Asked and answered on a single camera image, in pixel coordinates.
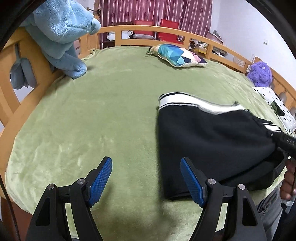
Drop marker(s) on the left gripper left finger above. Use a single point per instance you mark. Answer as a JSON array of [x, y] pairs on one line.
[[49, 221]]

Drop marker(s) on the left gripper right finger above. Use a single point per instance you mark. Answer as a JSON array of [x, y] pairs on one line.
[[229, 213]]

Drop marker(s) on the black pants white waistband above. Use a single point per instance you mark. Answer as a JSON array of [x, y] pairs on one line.
[[226, 142]]

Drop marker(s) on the person's right hand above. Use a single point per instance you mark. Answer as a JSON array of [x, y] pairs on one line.
[[287, 189]]

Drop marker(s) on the white black-dotted pillow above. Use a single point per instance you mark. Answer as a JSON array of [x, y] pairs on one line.
[[269, 96]]

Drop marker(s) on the black phone on pillow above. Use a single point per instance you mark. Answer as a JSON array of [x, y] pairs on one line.
[[277, 109]]

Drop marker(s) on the grey trouser leg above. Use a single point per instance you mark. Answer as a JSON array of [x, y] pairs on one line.
[[270, 211]]

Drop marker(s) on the purple plush toy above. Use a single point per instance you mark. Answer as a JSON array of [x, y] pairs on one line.
[[260, 74]]

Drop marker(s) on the green bed blanket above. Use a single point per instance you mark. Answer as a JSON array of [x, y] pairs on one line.
[[112, 111]]

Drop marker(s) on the colourful geometric pillow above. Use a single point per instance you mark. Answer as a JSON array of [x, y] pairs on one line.
[[176, 56]]

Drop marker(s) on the red striped curtain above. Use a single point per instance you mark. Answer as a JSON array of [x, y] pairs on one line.
[[192, 16]]

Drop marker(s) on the blue plush toy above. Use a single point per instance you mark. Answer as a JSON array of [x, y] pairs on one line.
[[55, 26]]

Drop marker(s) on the wooden bed frame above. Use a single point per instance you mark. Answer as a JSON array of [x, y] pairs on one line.
[[22, 57]]

